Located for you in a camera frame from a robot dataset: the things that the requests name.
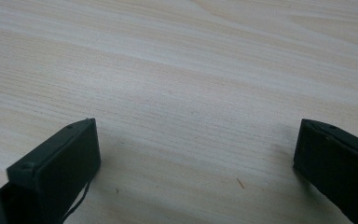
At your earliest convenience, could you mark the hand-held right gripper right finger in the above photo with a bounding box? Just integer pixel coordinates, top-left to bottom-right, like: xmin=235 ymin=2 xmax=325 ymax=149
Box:
xmin=293 ymin=118 xmax=358 ymax=224

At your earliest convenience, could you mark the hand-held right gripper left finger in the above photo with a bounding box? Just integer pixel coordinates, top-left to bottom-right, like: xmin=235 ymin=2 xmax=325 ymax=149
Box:
xmin=0 ymin=118 xmax=102 ymax=224

